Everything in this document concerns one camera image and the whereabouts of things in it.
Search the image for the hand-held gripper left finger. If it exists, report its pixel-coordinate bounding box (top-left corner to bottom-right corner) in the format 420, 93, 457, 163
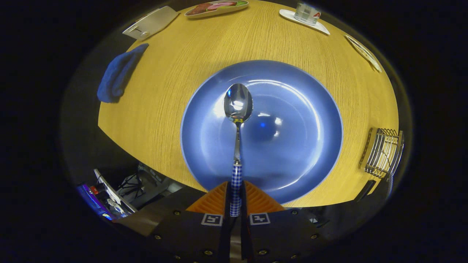
150, 181, 234, 263

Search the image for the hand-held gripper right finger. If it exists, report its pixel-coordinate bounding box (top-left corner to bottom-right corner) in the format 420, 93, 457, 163
239, 181, 328, 263

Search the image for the spoon with checkered handle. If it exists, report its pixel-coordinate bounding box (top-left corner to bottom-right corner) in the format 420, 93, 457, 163
224, 83, 254, 218

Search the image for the blue round plate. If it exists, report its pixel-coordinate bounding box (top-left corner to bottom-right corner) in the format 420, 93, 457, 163
181, 60, 343, 204

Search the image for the lit electronic device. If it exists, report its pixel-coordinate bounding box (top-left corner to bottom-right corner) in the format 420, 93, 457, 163
76, 168, 137, 221

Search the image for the blue folded cloth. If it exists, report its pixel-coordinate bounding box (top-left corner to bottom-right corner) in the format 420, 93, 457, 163
97, 43, 150, 103

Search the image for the white divided tray of beans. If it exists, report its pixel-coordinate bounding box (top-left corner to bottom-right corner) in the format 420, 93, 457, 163
345, 34, 383, 73

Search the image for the white toaster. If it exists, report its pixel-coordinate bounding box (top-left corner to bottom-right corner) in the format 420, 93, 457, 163
122, 5, 180, 41

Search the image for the white square coaster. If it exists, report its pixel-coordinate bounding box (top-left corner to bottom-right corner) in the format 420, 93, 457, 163
279, 9, 331, 36

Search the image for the white drink bottle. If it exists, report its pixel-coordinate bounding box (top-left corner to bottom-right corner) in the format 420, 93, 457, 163
294, 2, 322, 26

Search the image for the oval plate of sliced food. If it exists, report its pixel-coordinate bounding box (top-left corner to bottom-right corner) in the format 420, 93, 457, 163
184, 0, 249, 19

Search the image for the black table bracket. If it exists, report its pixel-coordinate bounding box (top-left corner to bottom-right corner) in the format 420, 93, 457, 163
354, 180, 377, 203

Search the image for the metal wire basket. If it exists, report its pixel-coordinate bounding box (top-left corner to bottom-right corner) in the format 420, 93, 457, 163
359, 127, 405, 179

